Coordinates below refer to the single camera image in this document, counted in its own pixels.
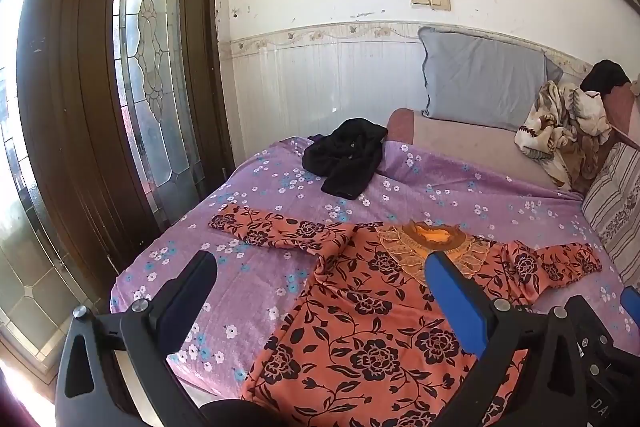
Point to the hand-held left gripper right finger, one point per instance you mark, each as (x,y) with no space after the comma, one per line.
(452,289)

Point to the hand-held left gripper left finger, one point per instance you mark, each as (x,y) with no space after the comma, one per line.
(199,279)

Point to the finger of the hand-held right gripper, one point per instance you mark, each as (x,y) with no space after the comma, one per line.
(600,322)

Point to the orange black floral shirt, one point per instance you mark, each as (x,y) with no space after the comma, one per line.
(350,332)

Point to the purple floral bed sheet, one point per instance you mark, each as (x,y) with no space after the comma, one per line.
(250,187)

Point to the striped floral cushion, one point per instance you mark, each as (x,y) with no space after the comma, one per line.
(620,197)

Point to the pink bed cushion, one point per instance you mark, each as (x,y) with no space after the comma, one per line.
(465,142)

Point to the stained glass window panel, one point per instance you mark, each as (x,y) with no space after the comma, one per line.
(30,257)

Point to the black garment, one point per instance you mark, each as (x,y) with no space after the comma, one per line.
(345,157)

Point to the beige floral crumpled blanket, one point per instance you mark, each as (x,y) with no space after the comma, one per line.
(555,117)

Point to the maroon headboard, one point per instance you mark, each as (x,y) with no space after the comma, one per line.
(625,112)

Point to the grey pillow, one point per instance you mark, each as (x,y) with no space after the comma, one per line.
(480,77)

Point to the brown wooden glass door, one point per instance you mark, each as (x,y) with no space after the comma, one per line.
(85,82)

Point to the black cloth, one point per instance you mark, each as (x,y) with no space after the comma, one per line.
(605,77)

